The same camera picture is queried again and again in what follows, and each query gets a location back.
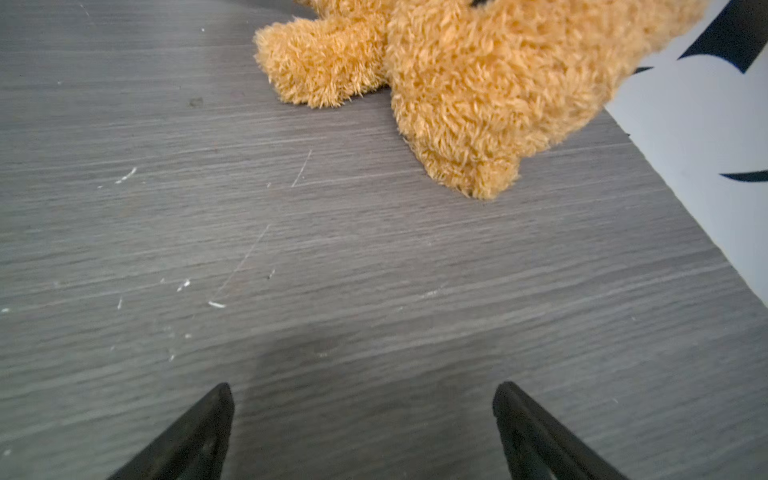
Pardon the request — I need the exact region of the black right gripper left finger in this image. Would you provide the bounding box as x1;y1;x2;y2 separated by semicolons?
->
109;382;235;480

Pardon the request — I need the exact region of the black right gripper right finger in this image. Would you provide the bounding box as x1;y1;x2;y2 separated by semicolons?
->
492;381;625;480

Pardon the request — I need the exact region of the brown teddy bear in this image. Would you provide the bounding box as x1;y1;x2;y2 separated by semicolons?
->
253;0;707;199

